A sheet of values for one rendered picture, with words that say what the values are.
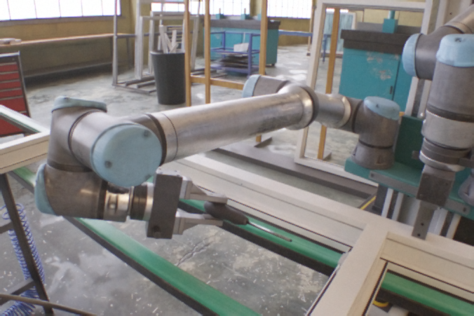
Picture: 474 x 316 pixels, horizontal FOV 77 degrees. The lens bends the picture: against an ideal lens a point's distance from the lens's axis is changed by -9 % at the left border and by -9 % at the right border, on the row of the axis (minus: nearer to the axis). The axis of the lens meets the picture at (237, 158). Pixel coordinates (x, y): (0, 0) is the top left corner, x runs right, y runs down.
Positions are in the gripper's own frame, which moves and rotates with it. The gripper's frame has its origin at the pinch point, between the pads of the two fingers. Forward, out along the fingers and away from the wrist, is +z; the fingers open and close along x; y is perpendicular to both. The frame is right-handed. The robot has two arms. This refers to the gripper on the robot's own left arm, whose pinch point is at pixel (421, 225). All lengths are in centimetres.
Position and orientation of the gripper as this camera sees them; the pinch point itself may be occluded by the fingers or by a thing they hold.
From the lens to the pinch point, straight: 68.0
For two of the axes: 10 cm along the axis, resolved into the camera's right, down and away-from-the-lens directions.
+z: -0.2, 9.1, 4.1
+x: -5.9, 3.2, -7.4
